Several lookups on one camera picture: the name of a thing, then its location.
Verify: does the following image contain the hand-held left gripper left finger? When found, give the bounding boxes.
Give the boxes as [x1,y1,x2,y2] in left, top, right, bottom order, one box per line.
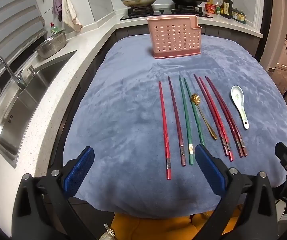
[11,146,116,240]

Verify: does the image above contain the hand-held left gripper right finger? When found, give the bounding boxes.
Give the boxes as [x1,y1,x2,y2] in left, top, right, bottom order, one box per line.
[195,144,279,240]

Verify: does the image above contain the green chopstick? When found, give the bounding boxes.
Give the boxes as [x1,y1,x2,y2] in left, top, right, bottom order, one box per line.
[184,78,206,147]
[179,76,194,166]

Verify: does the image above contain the pink perforated utensil holder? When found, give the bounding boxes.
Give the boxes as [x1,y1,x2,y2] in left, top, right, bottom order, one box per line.
[147,15,202,60]

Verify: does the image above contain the purple chopstick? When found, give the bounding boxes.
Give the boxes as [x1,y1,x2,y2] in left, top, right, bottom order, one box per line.
[168,76,186,167]

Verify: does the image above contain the beige slipper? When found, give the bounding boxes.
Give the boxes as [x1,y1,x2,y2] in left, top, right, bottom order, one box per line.
[98,224,116,240]

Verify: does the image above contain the gold flower spoon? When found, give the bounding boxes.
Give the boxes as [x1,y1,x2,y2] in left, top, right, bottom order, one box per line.
[190,93,217,140]

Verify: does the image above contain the stainless steel sink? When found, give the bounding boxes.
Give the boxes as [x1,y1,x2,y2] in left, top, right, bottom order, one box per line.
[0,50,77,168]

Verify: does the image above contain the blue plush blanket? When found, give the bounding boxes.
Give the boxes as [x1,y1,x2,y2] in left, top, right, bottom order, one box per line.
[63,34,287,218]

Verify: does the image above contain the white ceramic soup spoon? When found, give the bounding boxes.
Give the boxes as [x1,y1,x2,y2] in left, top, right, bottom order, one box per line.
[231,85,250,130]

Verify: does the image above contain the orange pants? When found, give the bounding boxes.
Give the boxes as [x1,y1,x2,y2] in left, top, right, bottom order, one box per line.
[111,210,241,240]

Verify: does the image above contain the steel colander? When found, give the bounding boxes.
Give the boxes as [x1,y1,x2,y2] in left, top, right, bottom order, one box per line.
[34,29,67,59]

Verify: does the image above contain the green dish soap bottle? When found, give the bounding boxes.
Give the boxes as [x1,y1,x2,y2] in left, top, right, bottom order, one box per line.
[50,23,63,35]

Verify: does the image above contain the white hanging towel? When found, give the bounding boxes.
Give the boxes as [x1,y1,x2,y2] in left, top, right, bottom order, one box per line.
[62,0,83,32]

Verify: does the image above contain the dark soy sauce bottle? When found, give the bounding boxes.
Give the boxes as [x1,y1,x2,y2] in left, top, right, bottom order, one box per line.
[223,0,233,18]

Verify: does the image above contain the black gas stove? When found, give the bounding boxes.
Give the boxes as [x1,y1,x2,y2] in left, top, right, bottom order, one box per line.
[120,4,214,21]

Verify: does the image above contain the white window blinds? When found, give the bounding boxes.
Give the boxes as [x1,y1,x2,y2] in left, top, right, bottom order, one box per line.
[0,0,47,63]

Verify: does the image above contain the purple hanging cloth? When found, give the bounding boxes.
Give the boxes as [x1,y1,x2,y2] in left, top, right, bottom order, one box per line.
[53,0,63,22]

